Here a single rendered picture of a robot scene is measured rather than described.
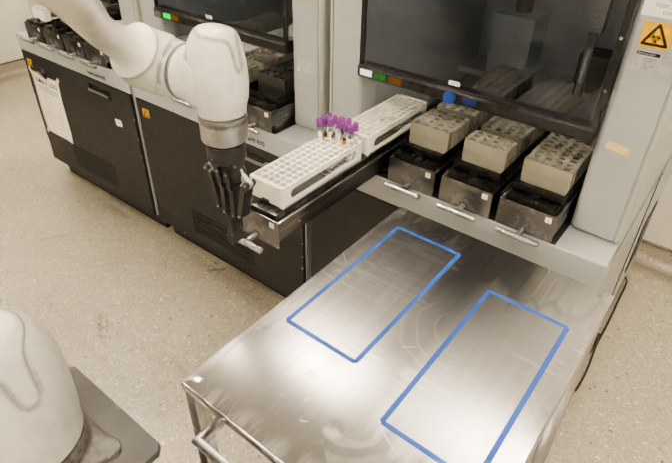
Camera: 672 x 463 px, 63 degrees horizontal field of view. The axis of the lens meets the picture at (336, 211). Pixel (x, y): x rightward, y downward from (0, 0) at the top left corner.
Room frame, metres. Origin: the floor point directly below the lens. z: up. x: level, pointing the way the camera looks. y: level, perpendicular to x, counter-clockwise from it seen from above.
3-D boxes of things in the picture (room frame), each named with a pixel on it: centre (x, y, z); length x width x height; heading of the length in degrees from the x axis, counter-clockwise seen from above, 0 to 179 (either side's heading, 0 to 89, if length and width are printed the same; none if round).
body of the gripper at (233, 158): (0.93, 0.21, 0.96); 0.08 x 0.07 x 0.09; 53
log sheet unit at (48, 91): (2.35, 1.33, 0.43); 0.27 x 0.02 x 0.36; 53
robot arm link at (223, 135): (0.93, 0.21, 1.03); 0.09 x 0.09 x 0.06
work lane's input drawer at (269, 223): (1.23, -0.02, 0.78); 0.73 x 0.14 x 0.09; 143
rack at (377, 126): (1.38, -0.13, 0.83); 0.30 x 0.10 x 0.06; 143
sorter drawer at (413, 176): (1.46, -0.38, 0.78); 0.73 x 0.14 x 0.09; 143
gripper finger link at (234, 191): (0.92, 0.20, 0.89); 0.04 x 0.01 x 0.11; 143
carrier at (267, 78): (1.61, 0.20, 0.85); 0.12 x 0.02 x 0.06; 53
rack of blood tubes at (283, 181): (1.13, 0.07, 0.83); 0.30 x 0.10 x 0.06; 143
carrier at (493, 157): (1.18, -0.36, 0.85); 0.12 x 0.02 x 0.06; 52
